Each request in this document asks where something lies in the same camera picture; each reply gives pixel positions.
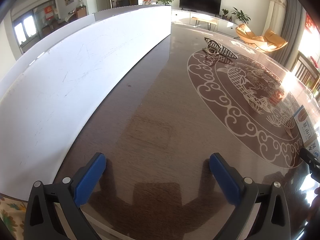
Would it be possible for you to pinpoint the blue white ointment box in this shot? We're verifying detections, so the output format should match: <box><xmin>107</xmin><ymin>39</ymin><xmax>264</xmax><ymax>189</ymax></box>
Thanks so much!
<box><xmin>293</xmin><ymin>105</ymin><xmax>319</xmax><ymax>161</ymax></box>

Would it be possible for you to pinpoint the wooden dining chair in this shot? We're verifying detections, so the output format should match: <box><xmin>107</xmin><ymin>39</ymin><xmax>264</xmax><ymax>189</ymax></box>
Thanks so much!
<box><xmin>292</xmin><ymin>51</ymin><xmax>319</xmax><ymax>90</ymax></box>

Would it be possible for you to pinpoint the orange lounge chair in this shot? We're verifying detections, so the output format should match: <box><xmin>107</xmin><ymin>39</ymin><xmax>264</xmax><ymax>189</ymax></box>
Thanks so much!
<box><xmin>235</xmin><ymin>23</ymin><xmax>288</xmax><ymax>53</ymax></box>

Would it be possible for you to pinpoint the white cardboard storage box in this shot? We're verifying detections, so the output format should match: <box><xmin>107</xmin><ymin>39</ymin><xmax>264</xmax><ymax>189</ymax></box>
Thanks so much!
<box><xmin>1</xmin><ymin>5</ymin><xmax>171</xmax><ymax>200</ymax></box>

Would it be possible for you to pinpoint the white standing air conditioner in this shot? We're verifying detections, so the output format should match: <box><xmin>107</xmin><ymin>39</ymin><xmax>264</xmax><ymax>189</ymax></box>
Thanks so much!
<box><xmin>263</xmin><ymin>0</ymin><xmax>287</xmax><ymax>35</ymax></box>

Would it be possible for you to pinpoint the grey curtain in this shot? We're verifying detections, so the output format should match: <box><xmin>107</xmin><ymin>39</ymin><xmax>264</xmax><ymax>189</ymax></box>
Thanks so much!
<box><xmin>270</xmin><ymin>0</ymin><xmax>306</xmax><ymax>71</ymax></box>

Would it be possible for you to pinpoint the green potted plant right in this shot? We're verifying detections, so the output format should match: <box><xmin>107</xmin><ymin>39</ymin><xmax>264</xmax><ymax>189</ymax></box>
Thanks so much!
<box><xmin>232</xmin><ymin>7</ymin><xmax>251</xmax><ymax>24</ymax></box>

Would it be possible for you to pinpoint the white tv cabinet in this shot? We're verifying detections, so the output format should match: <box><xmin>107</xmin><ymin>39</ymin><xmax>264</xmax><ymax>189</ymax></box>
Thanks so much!
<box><xmin>171</xmin><ymin>9</ymin><xmax>238</xmax><ymax>38</ymax></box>

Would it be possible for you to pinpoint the wooden bench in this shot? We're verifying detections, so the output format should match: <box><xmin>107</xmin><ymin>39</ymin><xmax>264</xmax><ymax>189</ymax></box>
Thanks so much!
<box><xmin>191</xmin><ymin>17</ymin><xmax>218</xmax><ymax>31</ymax></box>

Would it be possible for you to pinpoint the black flat television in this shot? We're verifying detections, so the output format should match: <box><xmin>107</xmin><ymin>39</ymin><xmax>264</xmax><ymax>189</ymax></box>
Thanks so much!
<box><xmin>179</xmin><ymin>0</ymin><xmax>221</xmax><ymax>15</ymax></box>

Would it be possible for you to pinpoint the red wall decoration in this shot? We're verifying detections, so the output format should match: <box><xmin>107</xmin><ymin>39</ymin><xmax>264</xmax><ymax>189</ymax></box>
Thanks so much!
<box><xmin>305</xmin><ymin>13</ymin><xmax>319</xmax><ymax>33</ymax></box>

